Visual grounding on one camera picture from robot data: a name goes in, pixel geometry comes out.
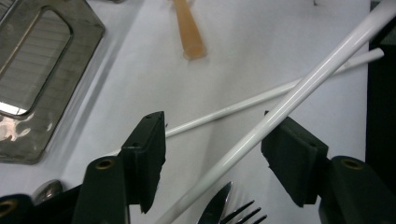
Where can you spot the metal spoon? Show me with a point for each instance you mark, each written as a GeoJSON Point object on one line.
{"type": "Point", "coordinates": [48, 189]}

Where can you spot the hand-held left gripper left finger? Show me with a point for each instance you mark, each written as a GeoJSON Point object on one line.
{"type": "Point", "coordinates": [143, 161]}

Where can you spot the grey transparent plastic bin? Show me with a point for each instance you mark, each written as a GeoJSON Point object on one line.
{"type": "Point", "coordinates": [84, 46]}

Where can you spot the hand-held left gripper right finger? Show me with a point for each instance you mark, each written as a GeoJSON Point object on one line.
{"type": "Point", "coordinates": [295, 165]}

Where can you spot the white chopstick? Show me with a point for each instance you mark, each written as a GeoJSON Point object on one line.
{"type": "Point", "coordinates": [295, 99]}
{"type": "Point", "coordinates": [233, 107]}

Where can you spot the translucent orange plastic spoon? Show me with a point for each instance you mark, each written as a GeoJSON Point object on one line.
{"type": "Point", "coordinates": [188, 31]}

